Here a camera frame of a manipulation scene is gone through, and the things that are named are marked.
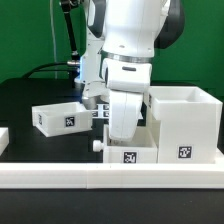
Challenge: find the white drawer cabinet frame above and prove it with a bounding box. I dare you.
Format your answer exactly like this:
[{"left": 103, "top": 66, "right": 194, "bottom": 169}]
[{"left": 145, "top": 86, "right": 223, "bottom": 164}]

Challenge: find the thin white cable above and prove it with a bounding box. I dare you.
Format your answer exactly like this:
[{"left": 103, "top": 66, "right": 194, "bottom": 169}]
[{"left": 49, "top": 0, "right": 58, "bottom": 80}]

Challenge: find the white drawer box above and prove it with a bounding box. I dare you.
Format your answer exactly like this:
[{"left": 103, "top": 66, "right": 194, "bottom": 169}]
[
  {"left": 93, "top": 125, "right": 158, "bottom": 164},
  {"left": 32, "top": 102, "right": 92, "bottom": 137}
]

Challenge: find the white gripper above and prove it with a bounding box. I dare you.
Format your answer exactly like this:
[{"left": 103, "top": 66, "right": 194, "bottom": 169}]
[{"left": 102, "top": 59, "right": 152, "bottom": 141}]

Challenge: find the paper sheet with tags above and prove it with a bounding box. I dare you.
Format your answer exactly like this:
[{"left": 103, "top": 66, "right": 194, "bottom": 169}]
[{"left": 92, "top": 104, "right": 143, "bottom": 120}]

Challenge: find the white front drawer box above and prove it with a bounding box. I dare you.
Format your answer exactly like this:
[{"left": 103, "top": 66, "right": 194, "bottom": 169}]
[{"left": 93, "top": 125, "right": 158, "bottom": 164}]

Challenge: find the white block at left edge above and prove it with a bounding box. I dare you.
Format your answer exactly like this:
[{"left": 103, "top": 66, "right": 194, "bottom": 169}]
[{"left": 0, "top": 128, "right": 9, "bottom": 155}]

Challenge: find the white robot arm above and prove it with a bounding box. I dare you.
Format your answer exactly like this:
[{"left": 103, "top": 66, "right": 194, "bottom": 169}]
[{"left": 60, "top": 0, "right": 185, "bottom": 141}]

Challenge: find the white rear drawer box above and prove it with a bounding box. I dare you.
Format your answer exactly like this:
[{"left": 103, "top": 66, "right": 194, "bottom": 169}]
[{"left": 32, "top": 102, "right": 92, "bottom": 137}]

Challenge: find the black cable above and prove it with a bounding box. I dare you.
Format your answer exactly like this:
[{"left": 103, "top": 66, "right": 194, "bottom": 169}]
[{"left": 22, "top": 61, "right": 81, "bottom": 80}]

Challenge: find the white L-shaped fence rail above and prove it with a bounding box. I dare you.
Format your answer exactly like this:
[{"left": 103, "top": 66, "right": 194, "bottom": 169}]
[{"left": 0, "top": 163, "right": 224, "bottom": 189}]

